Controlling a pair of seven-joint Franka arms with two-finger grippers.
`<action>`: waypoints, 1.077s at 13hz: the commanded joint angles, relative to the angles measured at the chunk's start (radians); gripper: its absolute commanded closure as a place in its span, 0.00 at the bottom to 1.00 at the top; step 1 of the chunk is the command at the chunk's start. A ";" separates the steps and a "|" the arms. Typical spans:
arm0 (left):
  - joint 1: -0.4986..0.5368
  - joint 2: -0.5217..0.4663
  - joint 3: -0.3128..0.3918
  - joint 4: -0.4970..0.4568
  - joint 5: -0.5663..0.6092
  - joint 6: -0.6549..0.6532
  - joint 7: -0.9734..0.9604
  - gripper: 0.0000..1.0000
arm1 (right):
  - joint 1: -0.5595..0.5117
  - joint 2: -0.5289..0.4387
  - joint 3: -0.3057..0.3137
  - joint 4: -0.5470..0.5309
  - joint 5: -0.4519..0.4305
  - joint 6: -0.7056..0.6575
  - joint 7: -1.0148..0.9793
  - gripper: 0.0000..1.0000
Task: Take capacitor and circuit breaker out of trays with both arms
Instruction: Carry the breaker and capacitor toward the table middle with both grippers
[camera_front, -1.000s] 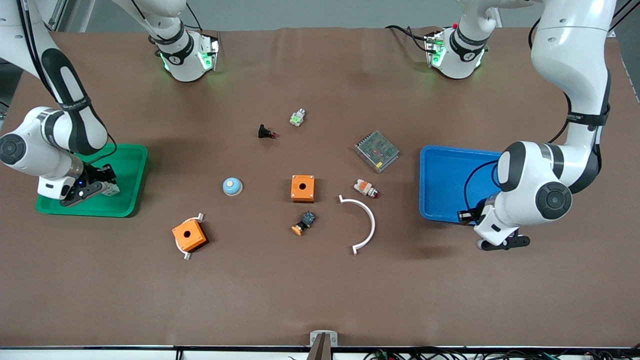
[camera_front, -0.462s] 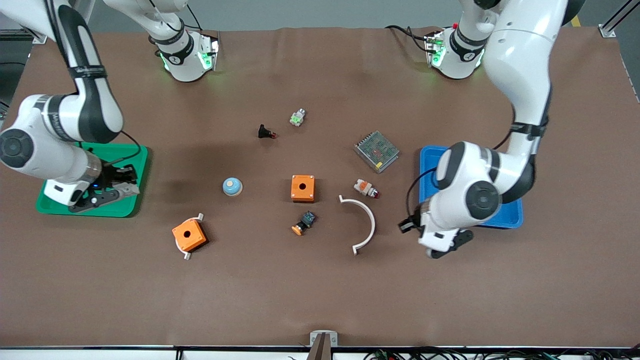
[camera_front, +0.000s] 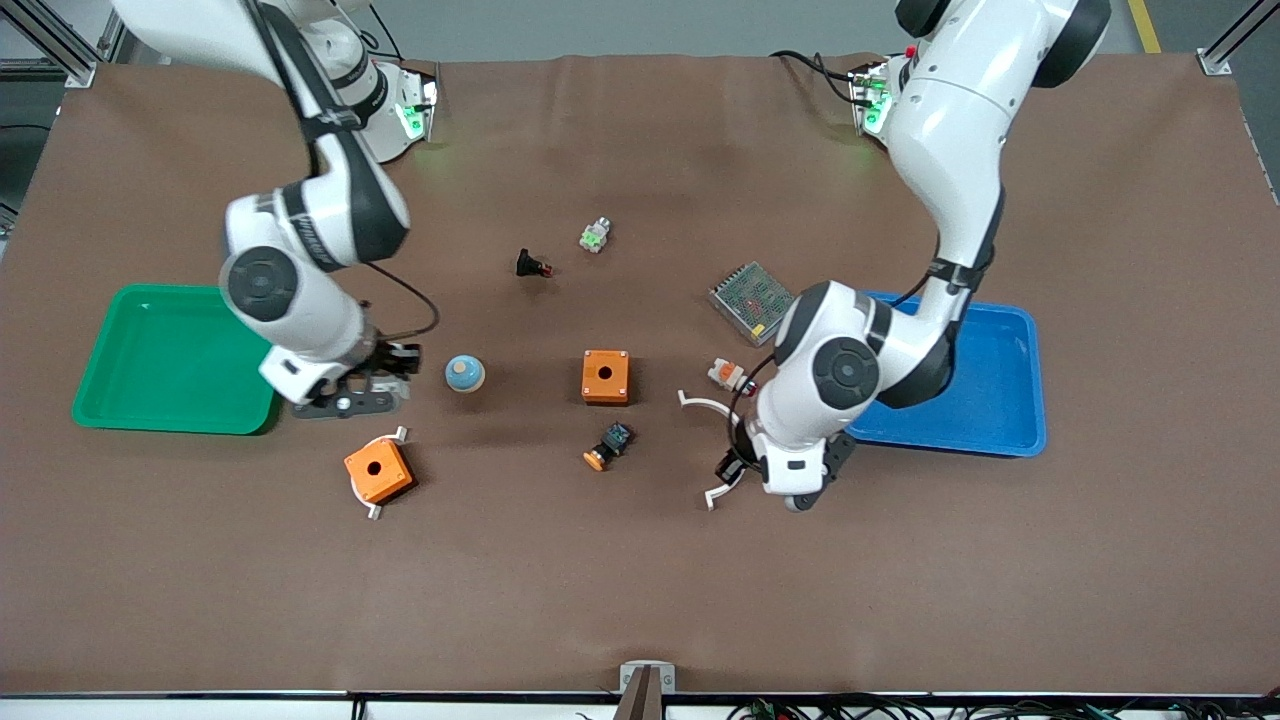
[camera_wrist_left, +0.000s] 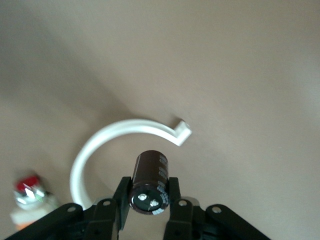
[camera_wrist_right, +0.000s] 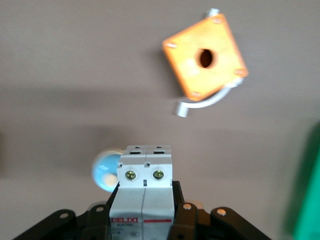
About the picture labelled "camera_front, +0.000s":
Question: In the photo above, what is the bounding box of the white table edge rail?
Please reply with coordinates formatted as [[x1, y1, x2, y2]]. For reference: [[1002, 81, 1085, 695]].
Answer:
[[0, 690, 1280, 720]]

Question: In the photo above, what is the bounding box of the orange button box with hole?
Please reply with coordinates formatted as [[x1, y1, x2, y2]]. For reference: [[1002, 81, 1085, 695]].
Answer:
[[581, 349, 632, 406], [343, 439, 416, 505]]

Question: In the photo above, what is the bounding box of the grey table edge bracket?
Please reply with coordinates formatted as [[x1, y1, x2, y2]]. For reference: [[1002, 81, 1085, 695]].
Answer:
[[619, 660, 677, 720]]

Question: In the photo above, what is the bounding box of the metal mesh power supply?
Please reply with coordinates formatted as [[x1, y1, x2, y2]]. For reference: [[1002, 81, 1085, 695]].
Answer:
[[708, 261, 800, 348]]

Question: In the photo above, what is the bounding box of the black arm base cable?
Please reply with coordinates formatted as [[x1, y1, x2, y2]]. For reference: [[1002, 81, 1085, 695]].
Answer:
[[770, 48, 866, 101]]

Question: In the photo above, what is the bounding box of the white semicircular arc strip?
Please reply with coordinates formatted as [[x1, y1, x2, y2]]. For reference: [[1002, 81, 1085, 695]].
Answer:
[[677, 389, 746, 512]]

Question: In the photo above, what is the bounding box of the aluminium frame profile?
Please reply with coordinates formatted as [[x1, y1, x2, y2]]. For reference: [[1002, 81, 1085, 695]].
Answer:
[[1197, 0, 1280, 76], [0, 0, 129, 89]]

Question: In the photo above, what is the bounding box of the green plastic tray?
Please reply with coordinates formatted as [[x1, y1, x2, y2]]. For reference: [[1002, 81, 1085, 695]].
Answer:
[[70, 284, 281, 436]]

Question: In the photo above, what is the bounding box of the orange pushbutton black body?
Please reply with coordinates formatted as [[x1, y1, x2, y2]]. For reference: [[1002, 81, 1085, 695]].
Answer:
[[582, 421, 634, 472]]

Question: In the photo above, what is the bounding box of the orange box on bracket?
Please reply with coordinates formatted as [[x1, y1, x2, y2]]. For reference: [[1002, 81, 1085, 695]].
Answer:
[[352, 425, 410, 522]]

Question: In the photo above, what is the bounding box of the blue plastic tray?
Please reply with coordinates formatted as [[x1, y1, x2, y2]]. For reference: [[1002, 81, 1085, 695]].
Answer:
[[845, 292, 1048, 458]]

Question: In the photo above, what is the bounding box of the brown table mat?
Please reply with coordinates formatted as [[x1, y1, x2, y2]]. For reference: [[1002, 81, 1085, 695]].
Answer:
[[0, 52, 1280, 696]]

